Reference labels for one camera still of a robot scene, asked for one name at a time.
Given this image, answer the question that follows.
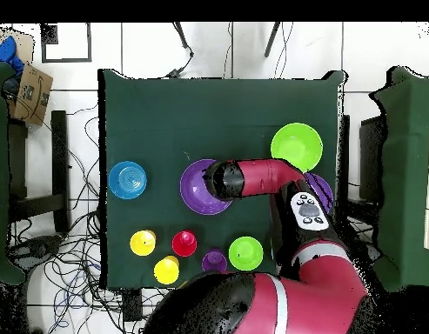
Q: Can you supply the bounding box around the small blue bowl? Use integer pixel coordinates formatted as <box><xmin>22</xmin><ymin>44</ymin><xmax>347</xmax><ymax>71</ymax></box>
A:
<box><xmin>108</xmin><ymin>160</ymin><xmax>148</xmax><ymax>200</ymax></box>

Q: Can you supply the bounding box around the red cup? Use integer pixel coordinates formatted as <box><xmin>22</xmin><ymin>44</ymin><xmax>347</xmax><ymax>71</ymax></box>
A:
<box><xmin>171</xmin><ymin>229</ymin><xmax>198</xmax><ymax>258</ymax></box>

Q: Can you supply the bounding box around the blue fabric bag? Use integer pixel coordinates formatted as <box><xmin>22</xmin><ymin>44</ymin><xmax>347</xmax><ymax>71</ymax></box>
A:
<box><xmin>0</xmin><ymin>35</ymin><xmax>25</xmax><ymax>77</ymax></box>

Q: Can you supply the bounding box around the brown cardboard box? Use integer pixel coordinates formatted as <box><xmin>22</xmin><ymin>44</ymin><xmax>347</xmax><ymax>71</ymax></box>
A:
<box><xmin>6</xmin><ymin>63</ymin><xmax>54</xmax><ymax>127</ymax></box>

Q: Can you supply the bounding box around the purple bowl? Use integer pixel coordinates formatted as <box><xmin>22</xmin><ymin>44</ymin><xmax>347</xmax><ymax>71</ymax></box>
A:
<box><xmin>304</xmin><ymin>172</ymin><xmax>334</xmax><ymax>214</ymax></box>
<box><xmin>179</xmin><ymin>158</ymin><xmax>234</xmax><ymax>216</ymax></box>

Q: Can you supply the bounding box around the small green bowl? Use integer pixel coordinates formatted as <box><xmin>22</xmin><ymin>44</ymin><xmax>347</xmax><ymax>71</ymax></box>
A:
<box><xmin>228</xmin><ymin>236</ymin><xmax>265</xmax><ymax>272</ymax></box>

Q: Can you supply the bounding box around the black tripod leg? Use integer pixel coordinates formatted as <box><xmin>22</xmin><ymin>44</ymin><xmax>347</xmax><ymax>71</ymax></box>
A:
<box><xmin>263</xmin><ymin>22</ymin><xmax>282</xmax><ymax>58</ymax></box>
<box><xmin>172</xmin><ymin>22</ymin><xmax>195</xmax><ymax>58</ymax></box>

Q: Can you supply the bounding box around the yellow cup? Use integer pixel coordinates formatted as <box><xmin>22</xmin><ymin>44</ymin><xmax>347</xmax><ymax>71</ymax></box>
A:
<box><xmin>153</xmin><ymin>255</ymin><xmax>181</xmax><ymax>285</ymax></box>
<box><xmin>129</xmin><ymin>229</ymin><xmax>158</xmax><ymax>257</ymax></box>

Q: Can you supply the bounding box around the tangle of floor cables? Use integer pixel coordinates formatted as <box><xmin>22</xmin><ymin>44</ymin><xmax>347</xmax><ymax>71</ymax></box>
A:
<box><xmin>8</xmin><ymin>104</ymin><xmax>166</xmax><ymax>334</ymax></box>

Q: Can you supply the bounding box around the purple cup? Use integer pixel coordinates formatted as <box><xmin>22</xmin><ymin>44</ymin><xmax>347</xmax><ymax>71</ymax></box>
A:
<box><xmin>201</xmin><ymin>248</ymin><xmax>228</xmax><ymax>273</ymax></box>

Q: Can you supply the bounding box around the black square floor frame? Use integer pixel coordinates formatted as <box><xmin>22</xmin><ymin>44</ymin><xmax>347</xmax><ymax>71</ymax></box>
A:
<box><xmin>40</xmin><ymin>23</ymin><xmax>93</xmax><ymax>63</ymax></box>

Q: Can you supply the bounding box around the large green bowl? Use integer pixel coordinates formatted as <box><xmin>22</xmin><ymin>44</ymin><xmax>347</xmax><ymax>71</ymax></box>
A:
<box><xmin>270</xmin><ymin>122</ymin><xmax>324</xmax><ymax>174</ymax></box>

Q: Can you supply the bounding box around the dark green tablecloth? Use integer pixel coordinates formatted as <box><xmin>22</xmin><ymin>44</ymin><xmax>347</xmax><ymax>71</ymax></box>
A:
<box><xmin>97</xmin><ymin>68</ymin><xmax>348</xmax><ymax>291</ymax></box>

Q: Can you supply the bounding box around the grey pedestal foot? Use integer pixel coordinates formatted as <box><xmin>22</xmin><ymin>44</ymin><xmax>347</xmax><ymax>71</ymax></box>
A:
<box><xmin>349</xmin><ymin>239</ymin><xmax>382</xmax><ymax>274</ymax></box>
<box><xmin>8</xmin><ymin>234</ymin><xmax>64</xmax><ymax>265</ymax></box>

